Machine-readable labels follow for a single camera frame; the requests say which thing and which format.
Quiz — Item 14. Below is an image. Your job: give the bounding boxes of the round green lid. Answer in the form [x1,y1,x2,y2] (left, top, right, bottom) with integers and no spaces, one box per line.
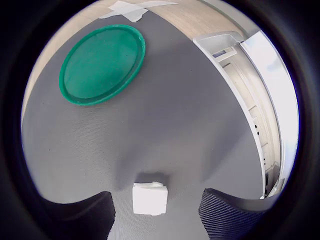
[58,24,146,106]

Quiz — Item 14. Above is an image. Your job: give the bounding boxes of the dark grey table mat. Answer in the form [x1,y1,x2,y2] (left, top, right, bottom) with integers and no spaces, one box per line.
[21,12,266,240]

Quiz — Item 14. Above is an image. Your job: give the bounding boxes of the white tape strip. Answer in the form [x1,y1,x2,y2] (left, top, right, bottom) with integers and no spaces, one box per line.
[107,0,148,24]
[99,0,180,20]

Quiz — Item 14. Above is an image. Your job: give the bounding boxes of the small white plastic terminal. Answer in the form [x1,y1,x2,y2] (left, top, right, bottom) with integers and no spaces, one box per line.
[132,181,168,215]

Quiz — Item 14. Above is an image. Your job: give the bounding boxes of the silver cable duct with flap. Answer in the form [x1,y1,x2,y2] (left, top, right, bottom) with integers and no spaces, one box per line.
[192,29,300,201]

